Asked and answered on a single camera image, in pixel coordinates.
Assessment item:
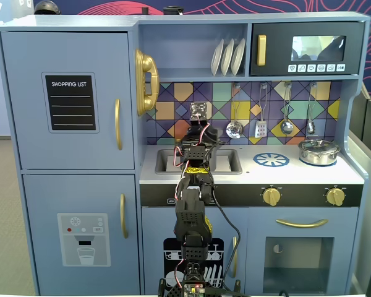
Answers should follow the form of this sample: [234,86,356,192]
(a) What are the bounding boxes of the black round device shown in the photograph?
[163,5,186,15]

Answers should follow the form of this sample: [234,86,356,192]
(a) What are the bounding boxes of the gold oven door handle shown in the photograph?
[275,218,329,229]

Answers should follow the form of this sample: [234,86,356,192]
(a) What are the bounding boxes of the black shopping list board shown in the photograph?
[41,72,100,134]

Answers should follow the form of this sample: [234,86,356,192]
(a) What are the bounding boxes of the steel skimmer spoon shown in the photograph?
[225,83,244,139]

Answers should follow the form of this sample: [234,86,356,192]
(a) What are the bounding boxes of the blue oven door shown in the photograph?
[246,206,359,295]

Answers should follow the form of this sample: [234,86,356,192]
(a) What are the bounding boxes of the gold toy telephone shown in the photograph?
[134,48,160,117]

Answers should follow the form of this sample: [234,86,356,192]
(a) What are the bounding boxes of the black cable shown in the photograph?
[211,185,241,293]

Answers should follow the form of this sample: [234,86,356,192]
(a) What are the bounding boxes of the gold dishwasher door handle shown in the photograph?
[230,236,239,279]

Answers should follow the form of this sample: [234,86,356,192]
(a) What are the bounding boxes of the steel ladle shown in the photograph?
[279,82,294,136]

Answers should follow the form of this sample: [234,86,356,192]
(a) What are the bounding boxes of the grey toy sink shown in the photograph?
[154,148,244,174]

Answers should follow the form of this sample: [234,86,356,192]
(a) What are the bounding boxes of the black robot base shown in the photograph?
[158,262,242,297]

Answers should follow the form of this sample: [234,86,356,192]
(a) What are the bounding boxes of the grey toy plate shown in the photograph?
[220,38,235,77]
[230,38,246,76]
[210,38,225,77]

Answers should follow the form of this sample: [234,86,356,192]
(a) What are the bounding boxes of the gold fridge door handle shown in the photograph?
[114,98,124,152]

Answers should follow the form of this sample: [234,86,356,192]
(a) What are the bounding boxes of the blue wooden toy kitchen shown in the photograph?
[0,11,371,296]

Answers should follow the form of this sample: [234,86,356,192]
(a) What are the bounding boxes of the black helmet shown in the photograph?
[33,0,62,15]

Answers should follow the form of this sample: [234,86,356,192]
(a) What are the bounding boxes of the blue dishwasher door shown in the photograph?
[141,206,248,295]

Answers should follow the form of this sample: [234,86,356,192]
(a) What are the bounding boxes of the black microwave door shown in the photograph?
[249,21,366,77]

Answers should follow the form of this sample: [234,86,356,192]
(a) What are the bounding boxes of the steel slotted spatula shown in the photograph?
[254,84,269,139]

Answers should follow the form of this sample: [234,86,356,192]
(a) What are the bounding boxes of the red white servo wire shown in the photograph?
[172,145,189,202]

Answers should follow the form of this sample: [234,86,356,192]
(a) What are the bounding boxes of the blue freezer door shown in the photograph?
[22,173,140,295]

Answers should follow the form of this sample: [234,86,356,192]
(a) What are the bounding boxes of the gold freezer door handle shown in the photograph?
[119,193,129,239]

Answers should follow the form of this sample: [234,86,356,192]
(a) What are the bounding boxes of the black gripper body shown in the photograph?
[181,122,221,149]

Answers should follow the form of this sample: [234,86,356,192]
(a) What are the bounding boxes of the gold stove knob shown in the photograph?
[325,187,347,207]
[262,187,282,207]

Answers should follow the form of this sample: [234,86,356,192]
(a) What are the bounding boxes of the steel pot lid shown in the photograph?
[299,139,339,152]

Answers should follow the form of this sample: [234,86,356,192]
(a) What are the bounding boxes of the blue fridge door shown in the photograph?
[0,30,135,170]

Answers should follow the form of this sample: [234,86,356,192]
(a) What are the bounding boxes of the steel pot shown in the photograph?
[297,142,341,166]

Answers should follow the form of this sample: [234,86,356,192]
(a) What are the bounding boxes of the small steel serving spoon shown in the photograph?
[306,82,318,134]

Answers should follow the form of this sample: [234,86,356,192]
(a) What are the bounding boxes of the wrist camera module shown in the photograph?
[189,101,209,122]

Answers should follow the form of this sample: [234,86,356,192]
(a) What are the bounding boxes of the gold microwave handle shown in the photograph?
[256,34,267,67]

